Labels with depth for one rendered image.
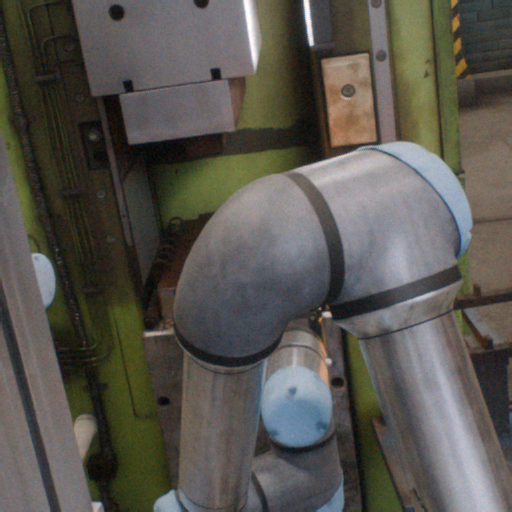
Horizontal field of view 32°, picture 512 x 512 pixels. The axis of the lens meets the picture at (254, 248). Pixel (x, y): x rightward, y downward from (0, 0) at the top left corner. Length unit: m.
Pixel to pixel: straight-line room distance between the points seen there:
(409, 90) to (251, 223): 1.14
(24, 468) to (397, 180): 0.39
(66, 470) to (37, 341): 0.08
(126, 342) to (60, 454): 1.48
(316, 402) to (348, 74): 0.91
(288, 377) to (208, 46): 0.80
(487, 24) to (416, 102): 5.91
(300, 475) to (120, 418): 1.08
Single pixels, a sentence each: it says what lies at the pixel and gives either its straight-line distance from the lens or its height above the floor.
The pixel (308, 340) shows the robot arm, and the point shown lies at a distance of 1.07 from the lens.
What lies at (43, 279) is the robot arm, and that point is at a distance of 1.17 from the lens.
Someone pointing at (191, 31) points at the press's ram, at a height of 1.46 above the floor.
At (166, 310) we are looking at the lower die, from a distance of 1.78.
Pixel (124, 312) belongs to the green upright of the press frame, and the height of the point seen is 0.88.
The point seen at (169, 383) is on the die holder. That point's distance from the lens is 1.78.
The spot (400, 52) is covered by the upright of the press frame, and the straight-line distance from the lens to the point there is 1.78.
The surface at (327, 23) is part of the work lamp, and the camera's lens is 1.72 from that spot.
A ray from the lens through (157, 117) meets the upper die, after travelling 1.66.
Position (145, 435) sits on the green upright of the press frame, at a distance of 2.09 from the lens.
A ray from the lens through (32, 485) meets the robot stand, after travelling 0.49.
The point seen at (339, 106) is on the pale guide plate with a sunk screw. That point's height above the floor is 1.26.
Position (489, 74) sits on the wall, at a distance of 7.74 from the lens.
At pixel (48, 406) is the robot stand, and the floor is 1.40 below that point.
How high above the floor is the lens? 1.62
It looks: 20 degrees down
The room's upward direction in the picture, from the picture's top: 9 degrees counter-clockwise
